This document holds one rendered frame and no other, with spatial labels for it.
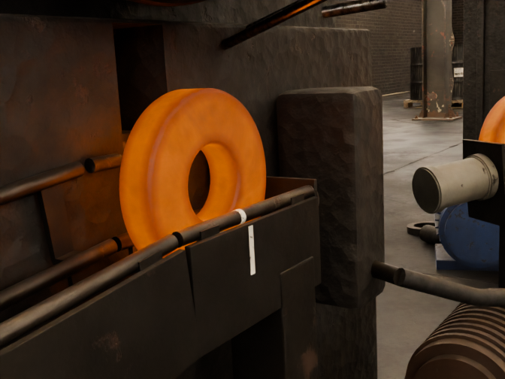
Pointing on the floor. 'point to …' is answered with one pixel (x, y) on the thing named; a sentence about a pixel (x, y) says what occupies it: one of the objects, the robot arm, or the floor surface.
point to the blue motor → (465, 241)
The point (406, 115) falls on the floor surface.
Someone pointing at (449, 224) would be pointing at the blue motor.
